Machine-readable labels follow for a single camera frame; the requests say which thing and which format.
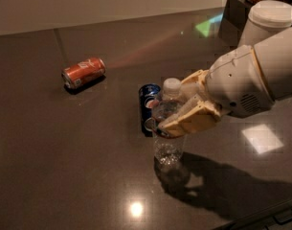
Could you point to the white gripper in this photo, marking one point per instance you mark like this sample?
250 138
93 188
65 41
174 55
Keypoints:
236 81

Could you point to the white lidded canister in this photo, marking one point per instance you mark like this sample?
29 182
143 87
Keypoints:
265 18

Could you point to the black drawer handle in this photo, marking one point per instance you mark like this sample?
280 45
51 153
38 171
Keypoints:
283 218

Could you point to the clear plastic water bottle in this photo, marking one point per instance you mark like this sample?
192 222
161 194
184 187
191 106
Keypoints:
168 141

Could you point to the black snack box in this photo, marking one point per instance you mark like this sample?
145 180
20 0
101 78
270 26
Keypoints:
233 21

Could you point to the blue pepsi can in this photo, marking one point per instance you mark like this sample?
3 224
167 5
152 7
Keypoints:
147 94

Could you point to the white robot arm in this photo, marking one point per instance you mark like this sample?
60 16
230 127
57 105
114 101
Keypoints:
274 55

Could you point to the orange soda can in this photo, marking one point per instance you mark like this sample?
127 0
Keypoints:
83 72

